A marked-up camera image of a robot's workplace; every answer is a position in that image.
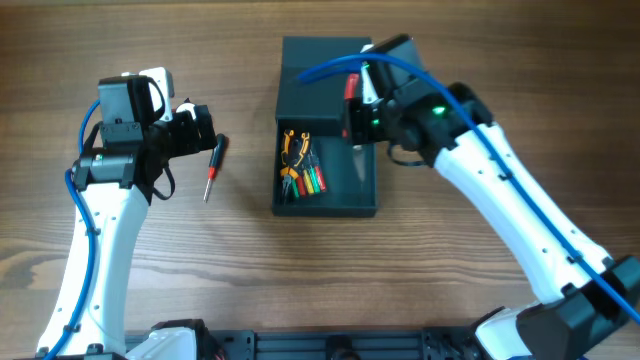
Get dark green lidded box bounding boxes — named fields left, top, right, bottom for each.
left=272, top=36, right=378, bottom=218

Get red handled snips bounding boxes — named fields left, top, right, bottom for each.
left=342, top=73, right=366, bottom=182

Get blue cable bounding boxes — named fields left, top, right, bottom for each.
left=297, top=53, right=640, bottom=326
left=42, top=98, right=102, bottom=360

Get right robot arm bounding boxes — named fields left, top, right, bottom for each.
left=342, top=34, right=639, bottom=359

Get left blue cable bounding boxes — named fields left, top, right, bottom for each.
left=42, top=98, right=102, bottom=360

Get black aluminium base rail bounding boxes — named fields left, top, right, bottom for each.
left=211, top=327, right=488, bottom=360

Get clear case coloured mini screwdrivers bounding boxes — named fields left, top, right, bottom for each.
left=292, top=150, right=327, bottom=197

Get right blue cable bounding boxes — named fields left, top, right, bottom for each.
left=297, top=53, right=640, bottom=326

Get black red handled screwdriver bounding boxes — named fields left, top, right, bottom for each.
left=203, top=133, right=229, bottom=203

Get black round tape measure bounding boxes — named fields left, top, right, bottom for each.
left=172, top=98, right=197, bottom=121

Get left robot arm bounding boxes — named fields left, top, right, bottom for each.
left=35, top=67, right=217, bottom=359

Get orange black long-nose pliers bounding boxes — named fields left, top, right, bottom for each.
left=280, top=129, right=311, bottom=204

